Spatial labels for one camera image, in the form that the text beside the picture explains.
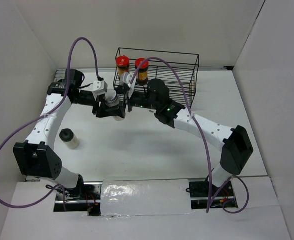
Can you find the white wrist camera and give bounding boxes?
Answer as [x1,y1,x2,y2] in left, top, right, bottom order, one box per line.
[120,72,136,99]
[92,80,108,96]

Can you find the purple cable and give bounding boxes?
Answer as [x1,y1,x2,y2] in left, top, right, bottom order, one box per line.
[129,57,249,214]
[0,36,102,213]

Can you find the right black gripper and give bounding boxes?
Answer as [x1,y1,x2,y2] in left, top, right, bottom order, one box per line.
[106,84,159,118]

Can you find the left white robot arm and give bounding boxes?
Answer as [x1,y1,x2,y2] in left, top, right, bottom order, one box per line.
[13,69,133,200]

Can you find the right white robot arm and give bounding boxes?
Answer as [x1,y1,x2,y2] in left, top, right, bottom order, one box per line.
[115,78,253,196]

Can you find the red lid sauce jar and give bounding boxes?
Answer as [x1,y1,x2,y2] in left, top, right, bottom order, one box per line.
[115,55,130,79]

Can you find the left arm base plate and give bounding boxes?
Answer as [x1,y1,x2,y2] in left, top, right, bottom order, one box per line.
[53,182,102,217]

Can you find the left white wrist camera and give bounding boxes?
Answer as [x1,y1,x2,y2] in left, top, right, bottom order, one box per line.
[92,80,108,96]

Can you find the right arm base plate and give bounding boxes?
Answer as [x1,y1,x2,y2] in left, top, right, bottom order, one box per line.
[186,180,238,210]

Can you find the black wire shelf rack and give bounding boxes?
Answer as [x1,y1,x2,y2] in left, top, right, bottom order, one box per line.
[115,47,199,110]

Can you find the black cap pellet bottle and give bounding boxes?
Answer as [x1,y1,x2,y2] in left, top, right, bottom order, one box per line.
[59,128,80,150]

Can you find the white bottle blue label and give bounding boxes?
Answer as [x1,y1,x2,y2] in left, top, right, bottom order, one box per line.
[104,89,124,122]

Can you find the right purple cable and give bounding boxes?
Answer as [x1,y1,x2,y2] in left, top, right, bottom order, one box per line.
[129,57,249,214]

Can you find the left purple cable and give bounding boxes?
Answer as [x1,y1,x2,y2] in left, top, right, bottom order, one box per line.
[0,36,102,213]

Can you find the white taped cover sheet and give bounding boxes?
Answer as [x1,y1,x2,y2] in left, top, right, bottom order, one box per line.
[100,179,192,217]

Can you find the red lid chili jar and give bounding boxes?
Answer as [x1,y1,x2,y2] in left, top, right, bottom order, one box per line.
[135,58,149,86]

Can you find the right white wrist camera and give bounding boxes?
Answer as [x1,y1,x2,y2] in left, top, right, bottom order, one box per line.
[120,72,136,99]

